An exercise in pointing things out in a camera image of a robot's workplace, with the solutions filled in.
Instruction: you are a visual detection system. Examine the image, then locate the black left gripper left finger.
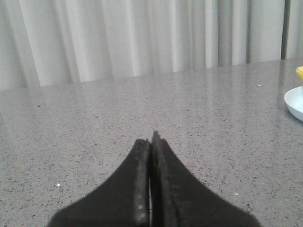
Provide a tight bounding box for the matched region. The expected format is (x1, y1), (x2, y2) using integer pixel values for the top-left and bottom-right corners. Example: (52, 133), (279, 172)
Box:
(48, 140), (150, 227)

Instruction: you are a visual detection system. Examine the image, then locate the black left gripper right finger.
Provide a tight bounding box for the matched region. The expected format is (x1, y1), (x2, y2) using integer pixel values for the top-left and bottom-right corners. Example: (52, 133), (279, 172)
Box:
(151, 131), (260, 227)

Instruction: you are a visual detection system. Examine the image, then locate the light blue round plate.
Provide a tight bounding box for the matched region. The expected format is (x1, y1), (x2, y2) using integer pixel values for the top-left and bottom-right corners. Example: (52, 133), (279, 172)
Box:
(284, 86), (303, 121)

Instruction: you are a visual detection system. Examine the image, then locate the yellow toy corn cob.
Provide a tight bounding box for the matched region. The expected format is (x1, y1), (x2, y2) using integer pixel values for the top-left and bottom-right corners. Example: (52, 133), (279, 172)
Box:
(296, 66), (303, 80)

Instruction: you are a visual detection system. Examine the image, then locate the white pleated curtain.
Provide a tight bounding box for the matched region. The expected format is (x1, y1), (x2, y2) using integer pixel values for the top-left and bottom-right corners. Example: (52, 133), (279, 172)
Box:
(0, 0), (303, 90)

